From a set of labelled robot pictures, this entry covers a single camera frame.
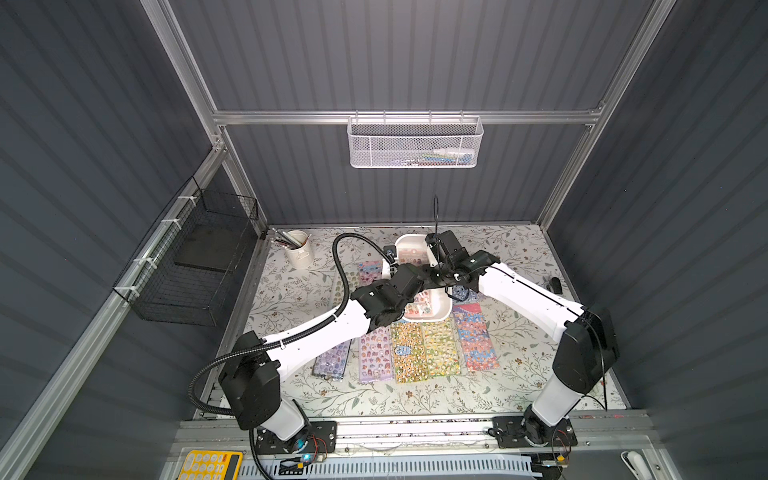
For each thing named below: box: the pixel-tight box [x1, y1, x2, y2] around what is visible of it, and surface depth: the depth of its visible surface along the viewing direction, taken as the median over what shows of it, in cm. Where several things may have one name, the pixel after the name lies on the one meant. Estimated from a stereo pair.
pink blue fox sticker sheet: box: [453, 291, 500, 371], surface depth 93 cm
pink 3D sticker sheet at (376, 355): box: [359, 326, 393, 382], surface depth 88 cm
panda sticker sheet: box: [392, 321, 428, 384], surface depth 89 cm
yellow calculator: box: [177, 450, 243, 480], surface depth 71 cm
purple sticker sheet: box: [312, 339, 352, 379], surface depth 87 cm
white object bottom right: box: [620, 450, 653, 480], surface depth 69 cm
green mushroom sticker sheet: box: [422, 314, 461, 376], surface depth 91 cm
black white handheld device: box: [546, 277, 563, 294], surface depth 98 cm
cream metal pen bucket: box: [284, 230, 313, 270], surface depth 104 cm
